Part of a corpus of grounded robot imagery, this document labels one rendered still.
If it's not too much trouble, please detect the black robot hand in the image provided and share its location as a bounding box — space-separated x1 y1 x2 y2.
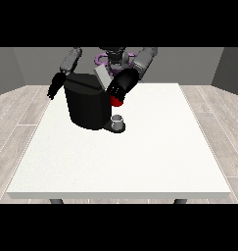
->
105 68 140 104
46 72 68 101

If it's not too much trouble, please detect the red pod holder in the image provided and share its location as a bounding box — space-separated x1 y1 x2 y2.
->
110 95 124 108

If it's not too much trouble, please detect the pale grey machine lid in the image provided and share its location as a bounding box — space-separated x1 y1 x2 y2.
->
93 65 114 88

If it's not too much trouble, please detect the black coffee machine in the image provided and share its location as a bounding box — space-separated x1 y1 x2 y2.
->
63 72 126 134

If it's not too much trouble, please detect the small grey cup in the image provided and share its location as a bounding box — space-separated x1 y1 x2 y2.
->
111 114 125 131

